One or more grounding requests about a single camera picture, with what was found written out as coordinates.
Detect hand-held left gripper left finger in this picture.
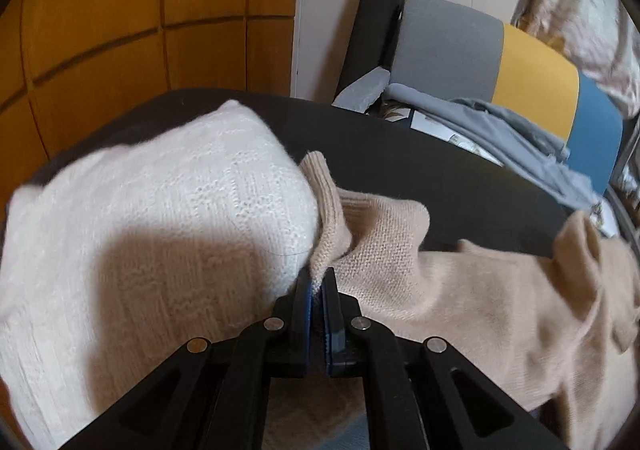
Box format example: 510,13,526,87
62,269,313,450

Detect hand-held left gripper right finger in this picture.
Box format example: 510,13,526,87
322,268,571,450

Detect grey yellow blue chair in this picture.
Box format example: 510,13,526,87
332,0,626,231

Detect grey garment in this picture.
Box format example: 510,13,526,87
385,82,601,211

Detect wooden wardrobe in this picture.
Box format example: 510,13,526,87
0,0,302,191

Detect white knitted sweater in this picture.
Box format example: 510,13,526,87
0,100,322,450

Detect black rolled mat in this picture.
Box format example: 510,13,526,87
340,0,412,96

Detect beige knitted sweater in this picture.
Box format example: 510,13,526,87
262,151,640,450

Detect grey chair armrest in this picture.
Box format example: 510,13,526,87
332,68,391,113

